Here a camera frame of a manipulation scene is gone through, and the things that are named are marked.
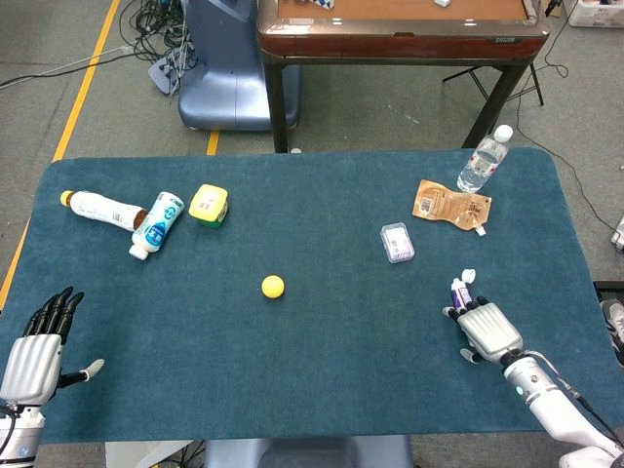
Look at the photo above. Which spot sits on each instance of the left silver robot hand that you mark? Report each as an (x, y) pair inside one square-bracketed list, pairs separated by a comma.
[(31, 365)]

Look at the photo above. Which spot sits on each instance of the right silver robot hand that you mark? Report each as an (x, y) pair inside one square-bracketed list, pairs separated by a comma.
[(490, 331)]

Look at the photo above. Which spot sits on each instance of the purple white tube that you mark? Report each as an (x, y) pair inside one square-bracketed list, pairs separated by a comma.
[(461, 295)]

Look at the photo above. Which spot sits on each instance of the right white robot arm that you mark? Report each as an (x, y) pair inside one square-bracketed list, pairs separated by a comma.
[(536, 390)]

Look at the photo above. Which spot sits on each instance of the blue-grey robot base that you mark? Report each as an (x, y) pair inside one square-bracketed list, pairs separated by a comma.
[(219, 73)]

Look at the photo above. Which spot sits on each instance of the white bottle with yellow cap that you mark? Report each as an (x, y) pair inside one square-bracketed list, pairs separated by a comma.
[(100, 208)]

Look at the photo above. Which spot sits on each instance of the grey sneaker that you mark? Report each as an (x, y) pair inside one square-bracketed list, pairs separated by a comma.
[(615, 326)]

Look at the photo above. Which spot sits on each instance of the clear plastic floss box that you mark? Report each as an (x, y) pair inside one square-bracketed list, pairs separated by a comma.
[(397, 242)]

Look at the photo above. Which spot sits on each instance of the orange spout pouch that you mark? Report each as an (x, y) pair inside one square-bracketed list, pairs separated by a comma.
[(448, 205)]

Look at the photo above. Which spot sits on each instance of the clear water bottle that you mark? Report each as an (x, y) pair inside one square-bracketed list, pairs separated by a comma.
[(482, 161)]

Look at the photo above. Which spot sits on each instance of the blue felt table cloth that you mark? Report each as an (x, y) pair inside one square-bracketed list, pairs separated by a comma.
[(317, 365)]

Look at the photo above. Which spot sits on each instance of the white bottle with blue label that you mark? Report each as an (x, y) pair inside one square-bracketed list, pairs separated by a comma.
[(158, 224)]

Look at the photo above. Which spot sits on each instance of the yellow ball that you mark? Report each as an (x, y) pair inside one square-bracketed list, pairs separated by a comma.
[(273, 286)]

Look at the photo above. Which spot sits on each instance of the blue-grey own robot torso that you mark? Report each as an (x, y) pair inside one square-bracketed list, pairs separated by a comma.
[(292, 453)]

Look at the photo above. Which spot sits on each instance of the green box with yellow lid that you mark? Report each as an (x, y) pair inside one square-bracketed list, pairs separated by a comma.
[(208, 202)]

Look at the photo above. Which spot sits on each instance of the brown mahjong table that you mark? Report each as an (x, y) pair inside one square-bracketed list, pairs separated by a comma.
[(390, 41)]

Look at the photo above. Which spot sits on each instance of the grey power strip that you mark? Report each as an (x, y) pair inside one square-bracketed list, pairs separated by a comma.
[(163, 73)]

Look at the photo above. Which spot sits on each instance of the white storage box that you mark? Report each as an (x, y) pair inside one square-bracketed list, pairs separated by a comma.
[(597, 14)]

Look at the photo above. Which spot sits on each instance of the blue white snake puzzle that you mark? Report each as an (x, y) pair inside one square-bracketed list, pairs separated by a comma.
[(322, 3)]

